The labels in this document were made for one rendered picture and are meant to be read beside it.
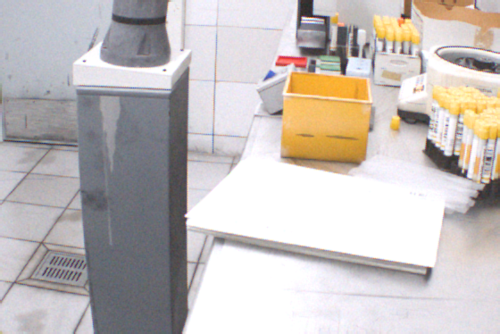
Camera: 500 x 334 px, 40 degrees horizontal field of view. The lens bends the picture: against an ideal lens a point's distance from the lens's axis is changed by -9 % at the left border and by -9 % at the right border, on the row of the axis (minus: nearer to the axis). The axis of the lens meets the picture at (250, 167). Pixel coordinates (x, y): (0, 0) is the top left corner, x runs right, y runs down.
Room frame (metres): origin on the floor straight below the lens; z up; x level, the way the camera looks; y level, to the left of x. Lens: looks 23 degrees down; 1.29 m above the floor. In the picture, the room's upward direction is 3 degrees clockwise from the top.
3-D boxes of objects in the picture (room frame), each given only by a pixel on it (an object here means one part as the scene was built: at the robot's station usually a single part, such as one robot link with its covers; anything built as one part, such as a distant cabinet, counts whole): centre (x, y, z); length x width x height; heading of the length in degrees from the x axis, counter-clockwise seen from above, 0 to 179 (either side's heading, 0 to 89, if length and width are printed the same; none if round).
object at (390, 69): (1.56, -0.31, 0.91); 0.20 x 0.10 x 0.07; 175
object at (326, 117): (1.09, -0.12, 0.93); 0.13 x 0.13 x 0.10; 84
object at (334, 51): (1.60, -0.21, 0.93); 0.17 x 0.09 x 0.11; 175
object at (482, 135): (0.92, -0.33, 0.93); 0.02 x 0.02 x 0.11
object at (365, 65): (1.24, -0.18, 0.92); 0.10 x 0.07 x 0.10; 170
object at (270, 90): (1.25, -0.07, 0.92); 0.13 x 0.07 x 0.08; 85
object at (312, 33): (1.78, -0.14, 0.92); 0.21 x 0.07 x 0.05; 175
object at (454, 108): (1.02, -0.31, 0.93); 0.02 x 0.02 x 0.11
